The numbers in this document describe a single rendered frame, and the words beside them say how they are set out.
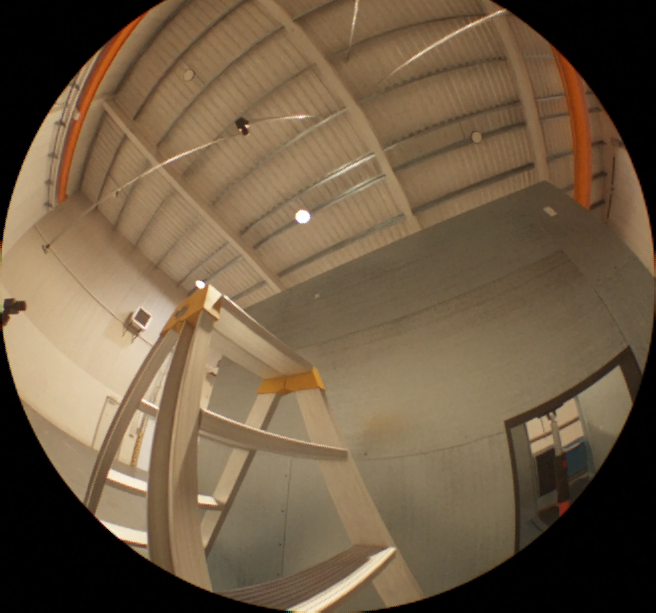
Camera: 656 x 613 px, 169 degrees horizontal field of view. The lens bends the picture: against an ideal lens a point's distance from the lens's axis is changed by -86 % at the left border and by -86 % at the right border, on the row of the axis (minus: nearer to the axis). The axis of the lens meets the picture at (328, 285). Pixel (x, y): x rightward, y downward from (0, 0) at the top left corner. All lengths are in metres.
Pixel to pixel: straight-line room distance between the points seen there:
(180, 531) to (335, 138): 6.21
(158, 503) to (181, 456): 0.08
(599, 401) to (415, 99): 7.47
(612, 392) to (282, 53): 9.45
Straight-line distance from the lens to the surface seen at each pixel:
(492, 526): 0.83
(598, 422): 5.04
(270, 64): 6.40
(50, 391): 9.67
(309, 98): 6.12
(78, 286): 10.19
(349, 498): 0.48
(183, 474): 0.22
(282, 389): 0.60
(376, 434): 0.84
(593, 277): 1.15
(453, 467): 0.78
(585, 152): 8.41
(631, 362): 1.06
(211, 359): 11.20
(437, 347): 0.88
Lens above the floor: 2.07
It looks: 46 degrees up
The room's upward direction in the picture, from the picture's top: 4 degrees clockwise
